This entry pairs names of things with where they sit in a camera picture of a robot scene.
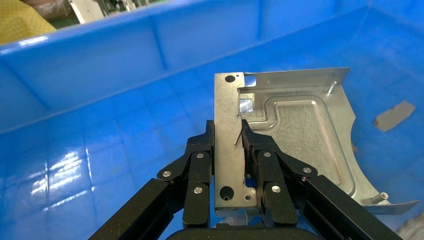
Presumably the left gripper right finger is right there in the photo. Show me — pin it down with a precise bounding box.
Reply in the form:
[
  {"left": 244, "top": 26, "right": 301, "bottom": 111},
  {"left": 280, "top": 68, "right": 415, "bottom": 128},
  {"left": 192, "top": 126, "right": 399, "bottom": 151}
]
[{"left": 241, "top": 119, "right": 403, "bottom": 240}]

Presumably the machined metal plate part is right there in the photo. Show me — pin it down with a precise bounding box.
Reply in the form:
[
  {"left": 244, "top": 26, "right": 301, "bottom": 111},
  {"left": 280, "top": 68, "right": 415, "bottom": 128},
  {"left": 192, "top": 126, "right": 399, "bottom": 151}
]
[{"left": 213, "top": 67, "right": 420, "bottom": 216}]

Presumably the blue plastic bin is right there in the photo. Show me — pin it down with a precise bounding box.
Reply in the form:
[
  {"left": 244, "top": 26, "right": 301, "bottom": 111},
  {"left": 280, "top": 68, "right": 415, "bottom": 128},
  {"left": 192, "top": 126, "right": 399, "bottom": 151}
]
[{"left": 0, "top": 0, "right": 424, "bottom": 240}]

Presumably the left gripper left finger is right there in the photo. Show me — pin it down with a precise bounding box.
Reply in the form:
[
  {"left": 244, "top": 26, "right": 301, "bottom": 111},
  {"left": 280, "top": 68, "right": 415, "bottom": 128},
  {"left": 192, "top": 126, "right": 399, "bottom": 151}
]
[{"left": 89, "top": 119, "right": 216, "bottom": 240}]

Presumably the yellow mesh fabric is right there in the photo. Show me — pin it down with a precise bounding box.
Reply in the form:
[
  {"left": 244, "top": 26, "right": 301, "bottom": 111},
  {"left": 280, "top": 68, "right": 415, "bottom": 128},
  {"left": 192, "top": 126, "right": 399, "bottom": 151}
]
[{"left": 0, "top": 0, "right": 57, "bottom": 46}]

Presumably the white background frame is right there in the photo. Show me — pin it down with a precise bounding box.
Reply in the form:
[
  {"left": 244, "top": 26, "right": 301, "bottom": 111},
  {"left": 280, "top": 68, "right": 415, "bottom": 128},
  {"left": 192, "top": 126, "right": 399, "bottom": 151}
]
[{"left": 67, "top": 0, "right": 108, "bottom": 25}]

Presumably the grey tape strip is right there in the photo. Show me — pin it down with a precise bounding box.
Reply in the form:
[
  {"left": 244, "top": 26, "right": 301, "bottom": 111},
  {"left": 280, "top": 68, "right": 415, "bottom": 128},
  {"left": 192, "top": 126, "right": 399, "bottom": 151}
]
[{"left": 373, "top": 100, "right": 417, "bottom": 133}]

